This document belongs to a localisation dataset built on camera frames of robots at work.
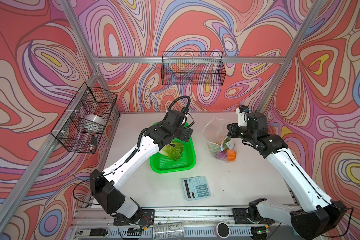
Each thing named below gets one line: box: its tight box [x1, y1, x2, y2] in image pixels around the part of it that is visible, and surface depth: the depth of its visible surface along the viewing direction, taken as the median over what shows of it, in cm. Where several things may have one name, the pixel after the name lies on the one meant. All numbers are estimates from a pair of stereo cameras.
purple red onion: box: [215, 150, 227, 160], surface depth 88 cm
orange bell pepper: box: [226, 148, 237, 162], surface depth 92 cm
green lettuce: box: [158, 141, 184, 161], surface depth 90 cm
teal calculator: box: [182, 175, 211, 201], surface depth 82 cm
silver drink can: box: [152, 222, 185, 240], surface depth 67 cm
